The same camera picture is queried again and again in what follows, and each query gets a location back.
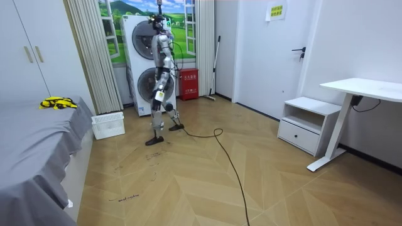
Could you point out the white nightstand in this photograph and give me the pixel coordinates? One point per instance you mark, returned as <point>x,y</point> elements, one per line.
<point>301,135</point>

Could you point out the yellow and white wall sign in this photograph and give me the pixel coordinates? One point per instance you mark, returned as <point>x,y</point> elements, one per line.
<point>276,10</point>

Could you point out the white wardrobe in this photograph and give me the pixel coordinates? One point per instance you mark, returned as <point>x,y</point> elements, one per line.
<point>53,34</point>

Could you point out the grey bed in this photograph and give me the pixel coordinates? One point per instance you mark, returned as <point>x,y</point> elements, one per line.
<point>31,144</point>

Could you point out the red fire equipment cabinet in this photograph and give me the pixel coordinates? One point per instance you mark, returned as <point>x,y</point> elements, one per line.
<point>188,84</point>

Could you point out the white desk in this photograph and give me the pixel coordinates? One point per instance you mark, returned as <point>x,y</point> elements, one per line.
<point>361,87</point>

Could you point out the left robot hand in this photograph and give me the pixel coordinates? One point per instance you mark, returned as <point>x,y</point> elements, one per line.
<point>159,97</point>

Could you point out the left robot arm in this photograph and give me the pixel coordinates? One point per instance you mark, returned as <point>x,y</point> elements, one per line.
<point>165,59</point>

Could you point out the yellow and black garment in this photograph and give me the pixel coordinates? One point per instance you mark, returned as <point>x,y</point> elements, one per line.
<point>58,102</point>

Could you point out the robot body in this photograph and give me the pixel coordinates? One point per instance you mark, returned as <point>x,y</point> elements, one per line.
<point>160,47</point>

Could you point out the robot legs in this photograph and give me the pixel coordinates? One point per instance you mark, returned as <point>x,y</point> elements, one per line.
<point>157,120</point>

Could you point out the window landscape wall poster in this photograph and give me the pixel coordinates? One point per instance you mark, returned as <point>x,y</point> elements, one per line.
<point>181,34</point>

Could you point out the white plastic laundry basket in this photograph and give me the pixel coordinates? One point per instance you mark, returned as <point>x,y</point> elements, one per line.
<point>108,125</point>

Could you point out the black desk control box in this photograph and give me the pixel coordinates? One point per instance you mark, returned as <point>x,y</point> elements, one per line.
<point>356,100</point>

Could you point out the white door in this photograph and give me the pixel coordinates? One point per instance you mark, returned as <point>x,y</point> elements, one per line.
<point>267,66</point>

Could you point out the beige pleated curtain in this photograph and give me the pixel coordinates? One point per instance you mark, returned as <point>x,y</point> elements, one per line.
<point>94,56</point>
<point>204,47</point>

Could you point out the white washing machine tower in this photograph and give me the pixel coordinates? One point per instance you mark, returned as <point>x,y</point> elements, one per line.
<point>133,81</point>

